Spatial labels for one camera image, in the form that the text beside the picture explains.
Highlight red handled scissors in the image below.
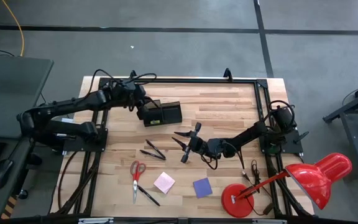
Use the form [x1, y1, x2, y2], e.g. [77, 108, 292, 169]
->
[129, 160, 147, 205]

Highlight purple sticky note pad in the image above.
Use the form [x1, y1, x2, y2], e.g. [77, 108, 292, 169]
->
[193, 177, 213, 199]

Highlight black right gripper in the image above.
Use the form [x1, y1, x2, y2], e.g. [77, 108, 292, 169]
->
[172, 122, 213, 163]

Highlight grey side desk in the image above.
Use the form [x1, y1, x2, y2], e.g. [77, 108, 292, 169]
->
[0, 55, 55, 218]

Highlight black pen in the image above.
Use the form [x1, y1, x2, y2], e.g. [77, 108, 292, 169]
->
[139, 149, 167, 161]
[144, 139, 167, 160]
[137, 185, 161, 207]

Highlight yellow cable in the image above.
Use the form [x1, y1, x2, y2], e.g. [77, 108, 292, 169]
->
[1, 0, 25, 57]

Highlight black computer mouse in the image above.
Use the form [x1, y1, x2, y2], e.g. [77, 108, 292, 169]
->
[0, 159, 14, 190]

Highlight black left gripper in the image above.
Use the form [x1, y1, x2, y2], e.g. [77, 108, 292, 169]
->
[114, 81, 162, 121]

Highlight pink sticky note pad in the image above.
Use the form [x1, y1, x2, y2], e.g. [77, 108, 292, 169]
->
[153, 171, 177, 195]

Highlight black lamp power cord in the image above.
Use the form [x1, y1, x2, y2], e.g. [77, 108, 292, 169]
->
[240, 159, 275, 217]

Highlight black metal table frame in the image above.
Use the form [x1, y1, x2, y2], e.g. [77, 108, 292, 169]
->
[50, 67, 315, 218]

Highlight black rig crossbar silver brackets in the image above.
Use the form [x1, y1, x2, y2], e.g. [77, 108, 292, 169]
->
[0, 214, 358, 224]

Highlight red desk lamp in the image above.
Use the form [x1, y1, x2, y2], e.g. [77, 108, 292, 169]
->
[221, 152, 353, 218]

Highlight black mesh desk organizer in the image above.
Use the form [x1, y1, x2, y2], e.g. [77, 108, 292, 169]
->
[142, 101, 183, 128]

